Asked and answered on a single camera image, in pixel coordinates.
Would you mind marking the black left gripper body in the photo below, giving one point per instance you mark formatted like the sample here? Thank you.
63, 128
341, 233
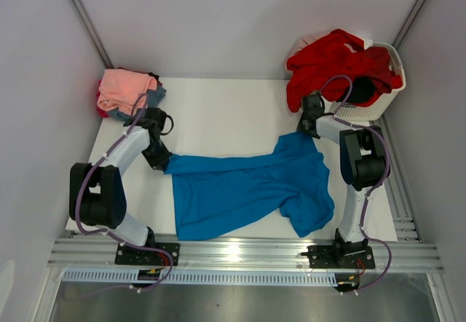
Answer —
157, 155

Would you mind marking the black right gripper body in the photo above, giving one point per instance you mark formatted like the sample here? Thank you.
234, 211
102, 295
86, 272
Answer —
301, 126

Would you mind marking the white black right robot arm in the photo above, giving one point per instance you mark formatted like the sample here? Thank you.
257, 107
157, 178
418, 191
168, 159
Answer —
364, 165

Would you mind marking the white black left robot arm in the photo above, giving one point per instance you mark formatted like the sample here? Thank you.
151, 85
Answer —
97, 201

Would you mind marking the white perforated laundry basket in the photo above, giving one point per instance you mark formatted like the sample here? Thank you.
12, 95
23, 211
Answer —
382, 64

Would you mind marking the black garment in basket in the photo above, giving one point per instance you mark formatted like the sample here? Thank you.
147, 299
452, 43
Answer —
363, 89

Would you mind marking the grey blue folded t shirt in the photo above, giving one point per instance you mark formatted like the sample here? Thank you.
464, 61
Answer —
154, 98

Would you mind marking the pale pink garment in basket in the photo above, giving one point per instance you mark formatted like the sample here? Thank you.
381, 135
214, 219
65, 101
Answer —
306, 40

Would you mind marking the dark red folded t shirt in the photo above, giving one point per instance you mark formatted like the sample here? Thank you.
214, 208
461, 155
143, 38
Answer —
138, 105

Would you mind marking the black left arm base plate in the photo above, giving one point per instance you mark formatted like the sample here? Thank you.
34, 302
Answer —
128, 256

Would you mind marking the white slotted cable duct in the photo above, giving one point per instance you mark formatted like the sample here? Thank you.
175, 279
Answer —
202, 277

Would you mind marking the aluminium front rail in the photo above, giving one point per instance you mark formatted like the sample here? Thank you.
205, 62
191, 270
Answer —
234, 253

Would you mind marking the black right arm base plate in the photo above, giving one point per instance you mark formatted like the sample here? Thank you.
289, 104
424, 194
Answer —
328, 257

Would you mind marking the aluminium corner post right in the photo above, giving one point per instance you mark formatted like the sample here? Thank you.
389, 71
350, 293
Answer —
408, 23

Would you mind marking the aluminium corner post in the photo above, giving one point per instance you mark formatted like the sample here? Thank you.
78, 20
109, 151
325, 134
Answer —
408, 23
91, 31

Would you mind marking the aluminium corner post left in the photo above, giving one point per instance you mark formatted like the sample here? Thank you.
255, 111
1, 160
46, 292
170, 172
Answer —
91, 31

